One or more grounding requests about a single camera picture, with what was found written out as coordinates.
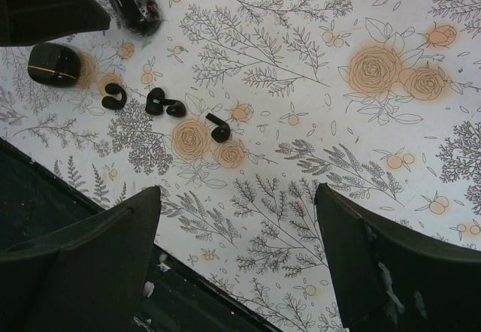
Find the black clip earbud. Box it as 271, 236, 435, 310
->
145, 87, 186, 118
101, 83, 127, 110

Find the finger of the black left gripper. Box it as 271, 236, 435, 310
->
1, 0, 110, 47

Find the floral patterned table mat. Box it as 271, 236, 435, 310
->
1, 0, 480, 331

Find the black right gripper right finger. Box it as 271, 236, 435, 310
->
315, 183, 480, 330

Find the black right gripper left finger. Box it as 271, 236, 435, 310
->
1, 186, 161, 331

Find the black case with gold line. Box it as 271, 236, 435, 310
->
27, 42, 81, 88

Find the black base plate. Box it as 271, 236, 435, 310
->
1, 142, 273, 331

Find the black stem earbud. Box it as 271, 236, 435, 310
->
206, 113, 231, 143

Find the long black earbud charging case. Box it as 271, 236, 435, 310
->
108, 0, 162, 38

